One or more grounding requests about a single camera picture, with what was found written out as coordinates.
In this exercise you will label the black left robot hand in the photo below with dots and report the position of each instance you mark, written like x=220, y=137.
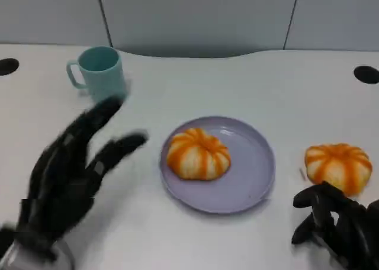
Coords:
x=68, y=175

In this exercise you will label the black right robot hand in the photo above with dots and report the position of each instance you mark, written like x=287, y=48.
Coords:
x=340, y=219

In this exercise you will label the orange and white bread roll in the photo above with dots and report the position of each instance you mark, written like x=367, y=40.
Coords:
x=198, y=154
x=339, y=166

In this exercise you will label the lilac plate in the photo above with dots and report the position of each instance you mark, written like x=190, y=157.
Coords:
x=251, y=175

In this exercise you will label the pale green mug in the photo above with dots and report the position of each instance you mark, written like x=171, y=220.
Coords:
x=102, y=74

